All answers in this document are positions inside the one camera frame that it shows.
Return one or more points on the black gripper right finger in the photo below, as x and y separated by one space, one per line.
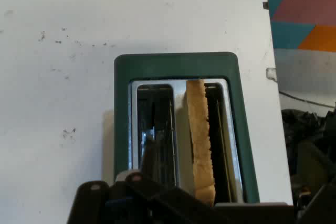
319 205

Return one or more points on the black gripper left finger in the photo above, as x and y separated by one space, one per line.
136 200

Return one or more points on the dark crumpled bag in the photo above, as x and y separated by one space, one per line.
304 140

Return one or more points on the light brown bread slice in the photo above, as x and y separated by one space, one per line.
200 134

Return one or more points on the white table edge clip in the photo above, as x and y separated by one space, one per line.
271 74

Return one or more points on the dark green two-slot toaster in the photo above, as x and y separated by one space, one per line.
181 66

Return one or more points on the colourful triangle pattern floor mat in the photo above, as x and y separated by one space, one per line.
302 24

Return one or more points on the small dark edge bracket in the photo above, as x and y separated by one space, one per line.
265 5

